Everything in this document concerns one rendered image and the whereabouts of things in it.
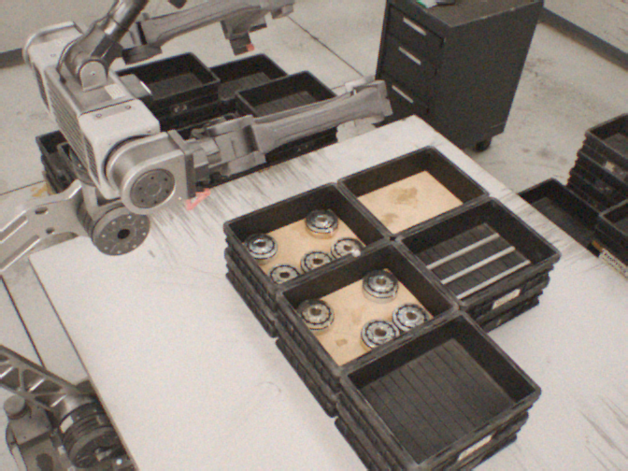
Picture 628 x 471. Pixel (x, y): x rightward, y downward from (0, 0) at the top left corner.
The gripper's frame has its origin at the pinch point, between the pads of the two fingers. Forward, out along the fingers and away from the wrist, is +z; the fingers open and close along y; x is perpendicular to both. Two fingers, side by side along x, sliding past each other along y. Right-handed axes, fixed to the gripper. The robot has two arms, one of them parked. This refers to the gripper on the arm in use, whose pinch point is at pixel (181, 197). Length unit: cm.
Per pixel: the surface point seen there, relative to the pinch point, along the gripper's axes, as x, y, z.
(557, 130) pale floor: -284, 66, 5
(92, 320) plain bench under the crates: 13.9, 3.3, 45.4
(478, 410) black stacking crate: -47, -81, 9
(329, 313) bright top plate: -30, -39, 12
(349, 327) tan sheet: -34, -44, 13
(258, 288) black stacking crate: -20.0, -20.1, 17.7
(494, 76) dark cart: -201, 67, -22
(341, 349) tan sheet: -29, -49, 15
